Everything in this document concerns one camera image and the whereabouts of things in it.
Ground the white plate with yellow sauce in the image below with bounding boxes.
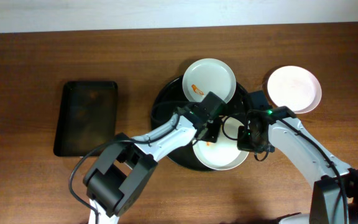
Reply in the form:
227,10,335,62
193,128,249,170

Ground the pinkish white plate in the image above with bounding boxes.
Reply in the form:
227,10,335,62
267,65,323,114

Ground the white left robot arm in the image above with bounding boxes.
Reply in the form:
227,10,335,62
83,92,226,223

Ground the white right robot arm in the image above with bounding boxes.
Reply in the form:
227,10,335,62
237,106,358,224

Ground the round black tray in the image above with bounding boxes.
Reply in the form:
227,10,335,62
150,76,248,172

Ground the black rectangular tray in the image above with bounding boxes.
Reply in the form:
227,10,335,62
53,80,118,157

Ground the white plate with red sauce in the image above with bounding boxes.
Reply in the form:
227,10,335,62
182,58,236,103

